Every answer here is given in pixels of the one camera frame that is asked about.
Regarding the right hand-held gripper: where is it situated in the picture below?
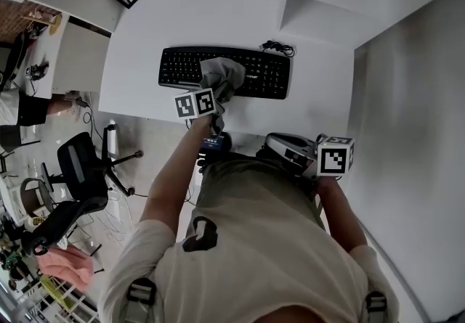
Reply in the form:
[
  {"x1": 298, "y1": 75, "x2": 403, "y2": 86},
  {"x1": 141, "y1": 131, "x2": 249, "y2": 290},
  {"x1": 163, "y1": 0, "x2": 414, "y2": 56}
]
[{"x1": 264, "y1": 132, "x2": 355, "y2": 179}]

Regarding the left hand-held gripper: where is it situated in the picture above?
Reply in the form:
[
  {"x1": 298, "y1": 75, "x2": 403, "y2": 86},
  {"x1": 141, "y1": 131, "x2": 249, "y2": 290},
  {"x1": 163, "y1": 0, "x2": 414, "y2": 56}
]
[{"x1": 174, "y1": 87, "x2": 219, "y2": 122}]

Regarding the grey cloth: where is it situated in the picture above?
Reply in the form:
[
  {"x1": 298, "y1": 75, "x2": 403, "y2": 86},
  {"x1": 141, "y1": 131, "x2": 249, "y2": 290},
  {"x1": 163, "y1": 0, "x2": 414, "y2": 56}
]
[{"x1": 198, "y1": 56, "x2": 247, "y2": 134}]

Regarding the black keyboard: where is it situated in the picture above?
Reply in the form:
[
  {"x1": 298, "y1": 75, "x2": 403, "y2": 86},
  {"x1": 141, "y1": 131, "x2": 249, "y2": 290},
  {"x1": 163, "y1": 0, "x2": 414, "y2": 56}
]
[{"x1": 158, "y1": 46, "x2": 291, "y2": 100}]

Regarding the person's left forearm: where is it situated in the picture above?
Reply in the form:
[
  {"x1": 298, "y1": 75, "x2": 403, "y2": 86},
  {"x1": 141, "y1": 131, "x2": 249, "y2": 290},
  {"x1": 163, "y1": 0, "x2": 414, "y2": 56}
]
[{"x1": 139, "y1": 113, "x2": 214, "y2": 242}]

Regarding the person's right forearm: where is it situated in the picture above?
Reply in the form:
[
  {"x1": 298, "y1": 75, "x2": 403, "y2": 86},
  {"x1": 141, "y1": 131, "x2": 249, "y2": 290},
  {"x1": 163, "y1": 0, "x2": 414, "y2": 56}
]
[{"x1": 315, "y1": 175, "x2": 368, "y2": 253}]

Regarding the pink cloth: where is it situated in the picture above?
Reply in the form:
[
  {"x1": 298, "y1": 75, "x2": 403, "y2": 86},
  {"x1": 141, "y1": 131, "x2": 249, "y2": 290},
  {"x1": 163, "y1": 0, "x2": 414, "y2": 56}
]
[{"x1": 36, "y1": 244, "x2": 95, "y2": 288}]

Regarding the black device with screen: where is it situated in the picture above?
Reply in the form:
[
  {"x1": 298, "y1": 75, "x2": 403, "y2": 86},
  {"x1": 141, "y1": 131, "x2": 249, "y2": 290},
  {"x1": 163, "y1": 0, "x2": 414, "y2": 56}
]
[{"x1": 198, "y1": 131, "x2": 233, "y2": 156}]

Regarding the white upright device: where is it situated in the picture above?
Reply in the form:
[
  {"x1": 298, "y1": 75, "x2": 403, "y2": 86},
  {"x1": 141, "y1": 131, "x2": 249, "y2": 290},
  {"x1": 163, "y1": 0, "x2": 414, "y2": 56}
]
[{"x1": 106, "y1": 119, "x2": 119, "y2": 155}]

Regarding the person's beige t-shirt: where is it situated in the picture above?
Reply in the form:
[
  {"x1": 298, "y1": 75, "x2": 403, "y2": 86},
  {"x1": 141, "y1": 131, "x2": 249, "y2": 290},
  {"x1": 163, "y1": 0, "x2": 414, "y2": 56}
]
[{"x1": 97, "y1": 152, "x2": 400, "y2": 323}]

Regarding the white side table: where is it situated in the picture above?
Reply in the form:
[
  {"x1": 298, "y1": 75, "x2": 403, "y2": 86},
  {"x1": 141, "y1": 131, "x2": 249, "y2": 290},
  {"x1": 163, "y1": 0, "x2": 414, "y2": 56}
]
[{"x1": 0, "y1": 12, "x2": 70, "y2": 99}]

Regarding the wooden stand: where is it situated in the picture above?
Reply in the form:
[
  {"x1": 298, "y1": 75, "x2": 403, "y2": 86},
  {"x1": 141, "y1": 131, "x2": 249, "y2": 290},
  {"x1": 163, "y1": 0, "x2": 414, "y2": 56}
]
[{"x1": 21, "y1": 8, "x2": 63, "y2": 36}]

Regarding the round grey stool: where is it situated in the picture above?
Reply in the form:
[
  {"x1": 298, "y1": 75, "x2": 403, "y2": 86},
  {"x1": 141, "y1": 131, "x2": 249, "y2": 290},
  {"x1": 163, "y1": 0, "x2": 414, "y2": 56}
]
[{"x1": 20, "y1": 178, "x2": 52, "y2": 219}]

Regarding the black keyboard cable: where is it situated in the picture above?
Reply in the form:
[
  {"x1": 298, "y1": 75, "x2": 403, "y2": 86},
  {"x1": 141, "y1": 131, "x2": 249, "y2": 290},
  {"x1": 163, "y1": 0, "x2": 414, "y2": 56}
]
[{"x1": 261, "y1": 40, "x2": 296, "y2": 58}]

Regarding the black strap buckle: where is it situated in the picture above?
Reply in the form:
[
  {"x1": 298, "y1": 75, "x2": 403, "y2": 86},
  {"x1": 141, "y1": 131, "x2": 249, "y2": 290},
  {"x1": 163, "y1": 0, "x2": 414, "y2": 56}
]
[
  {"x1": 365, "y1": 292, "x2": 388, "y2": 315},
  {"x1": 126, "y1": 277, "x2": 158, "y2": 304}
]

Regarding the white wire rack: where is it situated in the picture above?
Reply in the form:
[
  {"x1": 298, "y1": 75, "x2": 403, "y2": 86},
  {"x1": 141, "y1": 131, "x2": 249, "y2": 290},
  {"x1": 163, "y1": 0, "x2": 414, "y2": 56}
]
[{"x1": 17, "y1": 277, "x2": 100, "y2": 323}]

